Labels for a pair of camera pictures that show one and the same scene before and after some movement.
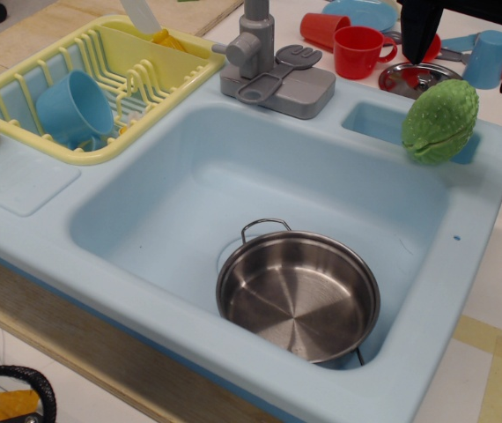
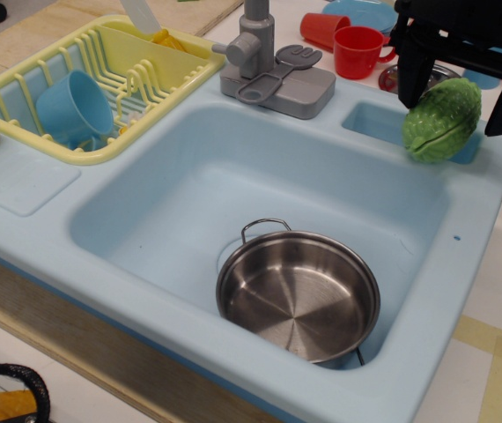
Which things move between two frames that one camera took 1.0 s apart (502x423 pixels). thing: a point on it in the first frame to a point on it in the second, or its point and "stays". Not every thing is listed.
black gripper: [419, 21] to [495, 35]
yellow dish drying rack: [85, 97] stays
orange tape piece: [10, 404] stays
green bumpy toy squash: [440, 122] stays
